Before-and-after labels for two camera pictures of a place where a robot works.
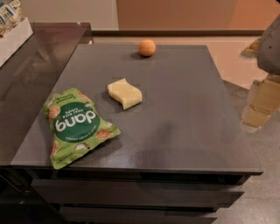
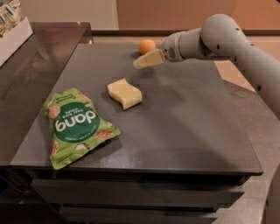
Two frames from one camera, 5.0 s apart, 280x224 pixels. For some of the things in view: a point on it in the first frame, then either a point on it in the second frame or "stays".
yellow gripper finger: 263,101 -> 154,57
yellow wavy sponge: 123,93 stays
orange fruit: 147,47 stays
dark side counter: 32,78 stays
